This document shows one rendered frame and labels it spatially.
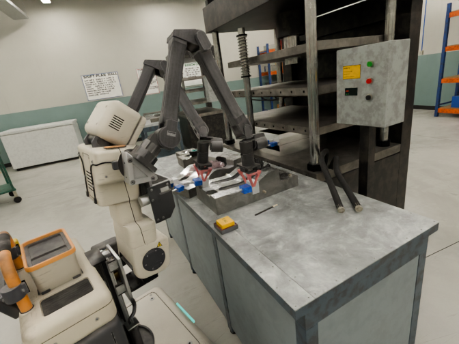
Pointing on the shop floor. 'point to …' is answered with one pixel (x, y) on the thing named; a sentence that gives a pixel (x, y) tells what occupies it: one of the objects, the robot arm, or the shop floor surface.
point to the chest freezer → (42, 143)
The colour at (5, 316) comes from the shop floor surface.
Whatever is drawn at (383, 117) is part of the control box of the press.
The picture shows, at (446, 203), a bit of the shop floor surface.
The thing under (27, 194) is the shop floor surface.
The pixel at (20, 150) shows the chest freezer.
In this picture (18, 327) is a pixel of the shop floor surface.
